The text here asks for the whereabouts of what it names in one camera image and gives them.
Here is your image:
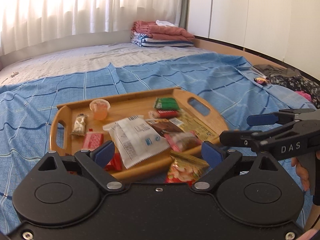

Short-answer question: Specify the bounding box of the clear beige snack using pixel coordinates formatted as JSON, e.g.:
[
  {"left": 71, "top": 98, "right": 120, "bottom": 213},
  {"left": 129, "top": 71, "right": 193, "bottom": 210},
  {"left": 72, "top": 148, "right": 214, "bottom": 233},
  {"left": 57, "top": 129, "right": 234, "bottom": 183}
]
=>
[{"left": 71, "top": 113, "right": 87, "bottom": 136}]

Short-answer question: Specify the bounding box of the red nut snack bag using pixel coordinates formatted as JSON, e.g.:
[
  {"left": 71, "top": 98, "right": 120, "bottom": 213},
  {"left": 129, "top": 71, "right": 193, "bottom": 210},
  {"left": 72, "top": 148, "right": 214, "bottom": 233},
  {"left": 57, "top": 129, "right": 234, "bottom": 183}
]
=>
[{"left": 165, "top": 151, "right": 209, "bottom": 187}]

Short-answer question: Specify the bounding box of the pink jelly cup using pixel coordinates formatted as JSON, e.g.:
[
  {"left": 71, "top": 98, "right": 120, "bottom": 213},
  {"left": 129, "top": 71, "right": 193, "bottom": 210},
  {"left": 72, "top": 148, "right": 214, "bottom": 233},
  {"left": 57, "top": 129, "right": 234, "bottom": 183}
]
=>
[{"left": 89, "top": 99, "right": 111, "bottom": 121}]

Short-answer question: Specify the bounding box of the red biscuit roll pack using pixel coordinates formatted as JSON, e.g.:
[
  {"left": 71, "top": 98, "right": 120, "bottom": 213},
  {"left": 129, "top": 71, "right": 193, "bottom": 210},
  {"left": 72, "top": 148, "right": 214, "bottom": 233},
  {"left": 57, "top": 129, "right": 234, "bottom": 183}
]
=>
[{"left": 149, "top": 109, "right": 180, "bottom": 119}]

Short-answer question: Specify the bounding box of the green snack packet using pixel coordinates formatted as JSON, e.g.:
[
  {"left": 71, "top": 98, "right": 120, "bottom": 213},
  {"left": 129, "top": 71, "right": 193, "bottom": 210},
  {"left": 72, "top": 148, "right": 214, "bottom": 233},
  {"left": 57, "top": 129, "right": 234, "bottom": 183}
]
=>
[{"left": 153, "top": 98, "right": 180, "bottom": 111}]

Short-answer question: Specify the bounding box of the person's right hand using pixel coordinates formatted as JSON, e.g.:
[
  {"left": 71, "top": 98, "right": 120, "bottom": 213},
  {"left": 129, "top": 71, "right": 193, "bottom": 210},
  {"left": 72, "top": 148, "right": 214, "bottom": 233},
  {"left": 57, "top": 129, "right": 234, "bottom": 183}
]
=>
[{"left": 291, "top": 157, "right": 310, "bottom": 191}]

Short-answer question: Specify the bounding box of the dark red chocolate bar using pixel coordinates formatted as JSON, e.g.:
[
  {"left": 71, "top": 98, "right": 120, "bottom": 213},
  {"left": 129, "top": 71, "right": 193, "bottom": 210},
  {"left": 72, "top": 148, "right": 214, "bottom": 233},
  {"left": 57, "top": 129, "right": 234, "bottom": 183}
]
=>
[{"left": 104, "top": 152, "right": 123, "bottom": 172}]

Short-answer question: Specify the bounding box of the dark floral cloth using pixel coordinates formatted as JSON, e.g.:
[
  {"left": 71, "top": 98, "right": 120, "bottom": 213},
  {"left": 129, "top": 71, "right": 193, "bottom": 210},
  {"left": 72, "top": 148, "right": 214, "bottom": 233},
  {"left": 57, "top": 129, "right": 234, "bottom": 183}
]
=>
[{"left": 253, "top": 64, "right": 319, "bottom": 108}]

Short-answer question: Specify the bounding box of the small colourful toy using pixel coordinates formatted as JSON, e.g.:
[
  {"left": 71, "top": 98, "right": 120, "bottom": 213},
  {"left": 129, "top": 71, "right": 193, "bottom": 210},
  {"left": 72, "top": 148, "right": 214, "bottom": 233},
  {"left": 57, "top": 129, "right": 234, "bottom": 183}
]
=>
[{"left": 254, "top": 77, "right": 269, "bottom": 86}]

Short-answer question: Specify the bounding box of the pink wrapped brown pastry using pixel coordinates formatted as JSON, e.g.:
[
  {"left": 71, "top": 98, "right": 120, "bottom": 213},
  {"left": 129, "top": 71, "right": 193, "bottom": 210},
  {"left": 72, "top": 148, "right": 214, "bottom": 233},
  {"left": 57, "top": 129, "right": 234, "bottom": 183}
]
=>
[{"left": 164, "top": 131, "right": 202, "bottom": 152}]

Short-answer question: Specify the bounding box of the white snack packet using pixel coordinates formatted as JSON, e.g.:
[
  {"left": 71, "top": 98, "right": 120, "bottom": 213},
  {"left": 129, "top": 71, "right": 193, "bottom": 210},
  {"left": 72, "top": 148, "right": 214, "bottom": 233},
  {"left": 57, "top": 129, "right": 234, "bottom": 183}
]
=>
[{"left": 103, "top": 115, "right": 170, "bottom": 169}]

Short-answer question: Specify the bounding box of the yellow flat snack packet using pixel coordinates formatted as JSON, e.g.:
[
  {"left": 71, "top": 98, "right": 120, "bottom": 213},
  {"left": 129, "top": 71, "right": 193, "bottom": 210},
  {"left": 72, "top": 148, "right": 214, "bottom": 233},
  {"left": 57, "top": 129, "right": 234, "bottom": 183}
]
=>
[{"left": 170, "top": 110, "right": 218, "bottom": 142}]

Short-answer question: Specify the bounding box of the wooden serving tray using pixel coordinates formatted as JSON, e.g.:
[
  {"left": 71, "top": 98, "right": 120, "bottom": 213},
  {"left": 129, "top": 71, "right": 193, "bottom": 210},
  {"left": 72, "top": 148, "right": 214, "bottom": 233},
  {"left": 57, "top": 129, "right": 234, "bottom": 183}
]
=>
[{"left": 49, "top": 87, "right": 230, "bottom": 183}]

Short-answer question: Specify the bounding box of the brown chocolate packet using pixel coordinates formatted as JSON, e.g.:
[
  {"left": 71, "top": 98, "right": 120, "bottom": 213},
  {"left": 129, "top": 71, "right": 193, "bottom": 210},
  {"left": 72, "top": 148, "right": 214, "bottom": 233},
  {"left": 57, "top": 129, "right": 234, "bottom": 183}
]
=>
[{"left": 145, "top": 119, "right": 183, "bottom": 137}]

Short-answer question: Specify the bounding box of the blue checked bedsheet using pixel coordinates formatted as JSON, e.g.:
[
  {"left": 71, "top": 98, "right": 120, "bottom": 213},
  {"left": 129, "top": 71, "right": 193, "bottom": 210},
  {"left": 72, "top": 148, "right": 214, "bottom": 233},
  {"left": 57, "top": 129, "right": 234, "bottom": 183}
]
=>
[{"left": 1, "top": 53, "right": 312, "bottom": 234}]

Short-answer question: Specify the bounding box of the white wardrobe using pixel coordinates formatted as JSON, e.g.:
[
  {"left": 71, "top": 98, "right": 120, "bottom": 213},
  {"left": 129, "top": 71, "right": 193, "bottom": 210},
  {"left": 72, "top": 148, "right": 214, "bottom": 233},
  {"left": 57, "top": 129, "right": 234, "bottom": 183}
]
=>
[{"left": 188, "top": 0, "right": 319, "bottom": 75}]

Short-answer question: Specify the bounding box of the striped blue folded towel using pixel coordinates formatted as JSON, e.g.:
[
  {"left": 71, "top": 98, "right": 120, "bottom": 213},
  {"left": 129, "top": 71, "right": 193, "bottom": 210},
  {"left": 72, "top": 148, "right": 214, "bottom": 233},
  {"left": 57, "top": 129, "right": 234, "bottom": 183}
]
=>
[{"left": 130, "top": 32, "right": 194, "bottom": 48}]

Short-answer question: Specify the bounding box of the grey-green drape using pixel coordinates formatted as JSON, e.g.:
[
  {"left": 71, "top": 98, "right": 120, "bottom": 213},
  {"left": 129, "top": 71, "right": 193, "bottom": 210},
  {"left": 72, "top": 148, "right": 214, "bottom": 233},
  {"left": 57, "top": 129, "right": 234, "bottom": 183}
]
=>
[{"left": 178, "top": 0, "right": 189, "bottom": 29}]

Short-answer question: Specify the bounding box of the folded red blanket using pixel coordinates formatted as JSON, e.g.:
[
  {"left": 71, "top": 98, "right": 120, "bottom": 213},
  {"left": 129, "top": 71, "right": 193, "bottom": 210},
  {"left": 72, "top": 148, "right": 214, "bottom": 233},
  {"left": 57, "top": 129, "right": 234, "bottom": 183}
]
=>
[{"left": 131, "top": 21, "right": 195, "bottom": 42}]

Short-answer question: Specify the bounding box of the white sheer curtain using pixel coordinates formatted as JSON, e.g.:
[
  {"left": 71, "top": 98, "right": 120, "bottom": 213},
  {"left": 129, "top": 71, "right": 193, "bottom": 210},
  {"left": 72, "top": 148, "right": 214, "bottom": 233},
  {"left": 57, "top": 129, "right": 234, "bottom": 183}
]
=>
[{"left": 1, "top": 0, "right": 182, "bottom": 55}]

